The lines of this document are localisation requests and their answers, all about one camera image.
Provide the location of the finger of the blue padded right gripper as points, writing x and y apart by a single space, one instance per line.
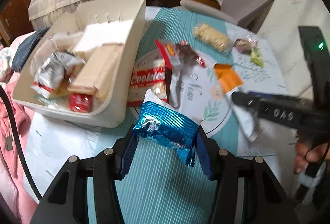
249 101

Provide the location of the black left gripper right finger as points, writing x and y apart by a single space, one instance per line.
264 199

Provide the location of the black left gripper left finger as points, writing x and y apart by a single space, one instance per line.
65 200

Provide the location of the orange white snack packet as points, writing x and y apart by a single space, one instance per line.
233 89

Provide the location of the green snack packet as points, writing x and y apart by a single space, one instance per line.
257 57

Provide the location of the clear nut candy packet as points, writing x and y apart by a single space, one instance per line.
245 45

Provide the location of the clear bread roll package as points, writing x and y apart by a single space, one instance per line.
213 37

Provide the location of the blue foil snack packet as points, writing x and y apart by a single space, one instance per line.
161 123

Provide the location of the white red snack bag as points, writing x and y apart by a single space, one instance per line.
53 71

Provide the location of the tan wafer biscuit pack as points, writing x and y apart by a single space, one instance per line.
95 77

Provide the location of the right human hand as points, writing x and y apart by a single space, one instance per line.
304 156

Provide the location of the pink bedding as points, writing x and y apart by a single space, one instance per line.
13 191

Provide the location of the teal and white tablecloth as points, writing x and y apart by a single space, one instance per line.
159 187

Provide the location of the red brownie snack packet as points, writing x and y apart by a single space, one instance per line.
178 54

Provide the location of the white plastic storage bin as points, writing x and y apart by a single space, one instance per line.
109 112

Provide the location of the red small snack packet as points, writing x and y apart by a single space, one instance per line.
80 102

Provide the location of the red white cookies packet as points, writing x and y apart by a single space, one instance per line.
149 76

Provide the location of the dark blue clothing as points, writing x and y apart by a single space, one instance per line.
25 49

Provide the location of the brown wooden door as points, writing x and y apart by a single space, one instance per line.
15 21

